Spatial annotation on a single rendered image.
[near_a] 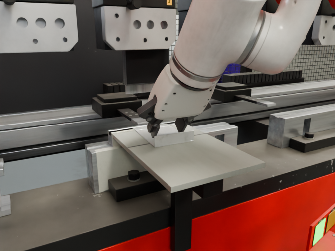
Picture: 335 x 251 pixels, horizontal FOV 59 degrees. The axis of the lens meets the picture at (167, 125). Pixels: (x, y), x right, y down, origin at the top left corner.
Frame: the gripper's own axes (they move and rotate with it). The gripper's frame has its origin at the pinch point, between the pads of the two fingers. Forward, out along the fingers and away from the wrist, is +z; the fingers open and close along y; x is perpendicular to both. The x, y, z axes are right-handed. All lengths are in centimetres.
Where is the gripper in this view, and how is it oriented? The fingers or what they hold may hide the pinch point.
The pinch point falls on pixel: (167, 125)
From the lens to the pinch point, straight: 59.8
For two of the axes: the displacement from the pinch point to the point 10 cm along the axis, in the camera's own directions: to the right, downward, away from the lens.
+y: -9.1, 1.2, -4.0
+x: 3.2, 8.2, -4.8
